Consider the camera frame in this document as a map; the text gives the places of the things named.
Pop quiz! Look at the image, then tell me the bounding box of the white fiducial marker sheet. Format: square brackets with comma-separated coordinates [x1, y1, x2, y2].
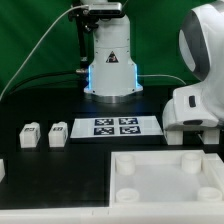
[70, 116, 162, 139]

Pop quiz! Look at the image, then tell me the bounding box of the white part at left edge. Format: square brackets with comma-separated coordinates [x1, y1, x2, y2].
[0, 159, 5, 182]

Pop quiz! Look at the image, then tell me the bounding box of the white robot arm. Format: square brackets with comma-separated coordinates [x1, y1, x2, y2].
[81, 0, 224, 130]

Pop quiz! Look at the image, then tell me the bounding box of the black camera stand pole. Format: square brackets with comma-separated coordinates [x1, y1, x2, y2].
[68, 2, 98, 67]

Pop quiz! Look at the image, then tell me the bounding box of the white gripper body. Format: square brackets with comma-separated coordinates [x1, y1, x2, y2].
[162, 83, 224, 131]

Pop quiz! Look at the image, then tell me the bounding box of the white L-shaped obstacle fence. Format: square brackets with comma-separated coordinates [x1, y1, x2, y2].
[0, 202, 224, 224]

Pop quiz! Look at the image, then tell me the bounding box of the white camera cable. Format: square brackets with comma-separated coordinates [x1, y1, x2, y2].
[0, 4, 90, 101]

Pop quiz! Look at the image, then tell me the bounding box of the grey camera on stand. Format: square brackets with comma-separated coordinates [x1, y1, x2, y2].
[88, 2, 122, 16]

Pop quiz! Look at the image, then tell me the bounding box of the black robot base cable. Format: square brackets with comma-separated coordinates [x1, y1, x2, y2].
[0, 68, 90, 98]

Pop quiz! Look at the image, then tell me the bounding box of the white square table top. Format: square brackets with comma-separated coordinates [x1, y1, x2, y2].
[109, 150, 224, 207]

